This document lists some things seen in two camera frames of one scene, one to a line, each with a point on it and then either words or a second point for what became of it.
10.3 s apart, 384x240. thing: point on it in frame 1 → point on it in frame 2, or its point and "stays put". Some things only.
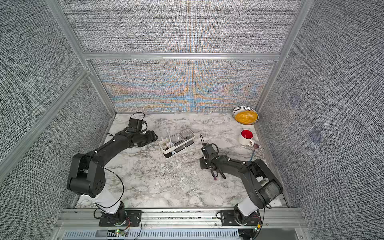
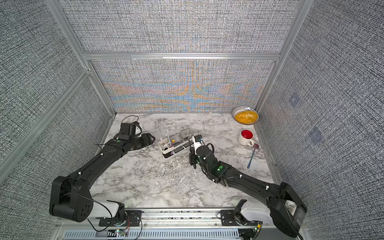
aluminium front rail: x=179 y=218 stays put
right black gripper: x=201 y=164 → x=193 y=160
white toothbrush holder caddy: x=171 y=146 stays put
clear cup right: x=187 y=134 stays put
